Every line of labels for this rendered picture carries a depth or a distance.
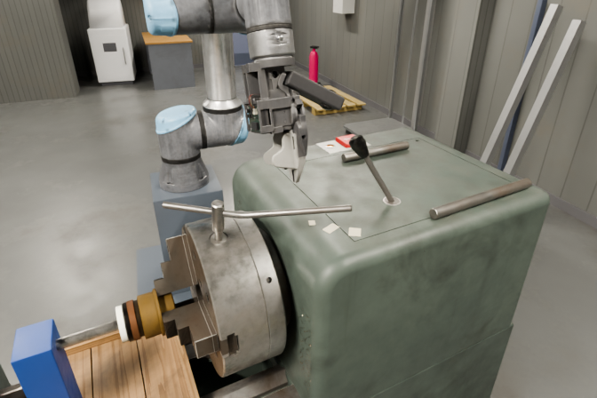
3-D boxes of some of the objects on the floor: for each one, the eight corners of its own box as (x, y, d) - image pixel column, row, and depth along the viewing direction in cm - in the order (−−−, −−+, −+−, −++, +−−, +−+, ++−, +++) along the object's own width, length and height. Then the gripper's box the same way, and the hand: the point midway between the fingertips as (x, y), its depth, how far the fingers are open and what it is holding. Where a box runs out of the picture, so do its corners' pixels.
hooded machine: (101, 77, 729) (83, -4, 669) (137, 75, 749) (123, -4, 689) (99, 87, 667) (79, -1, 607) (138, 83, 687) (123, -2, 627)
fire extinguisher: (323, 87, 669) (325, 46, 641) (308, 88, 661) (309, 47, 632) (317, 83, 692) (318, 43, 664) (302, 84, 684) (302, 45, 655)
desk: (153, 91, 649) (145, 43, 616) (147, 73, 764) (141, 32, 731) (197, 86, 672) (192, 40, 639) (186, 70, 787) (181, 30, 754)
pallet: (366, 111, 550) (367, 104, 545) (314, 117, 526) (314, 110, 521) (331, 91, 644) (331, 84, 639) (286, 96, 619) (286, 89, 615)
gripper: (235, 65, 69) (253, 185, 73) (253, 59, 60) (272, 195, 65) (282, 60, 72) (295, 175, 77) (305, 54, 64) (318, 184, 69)
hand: (298, 174), depth 72 cm, fingers closed
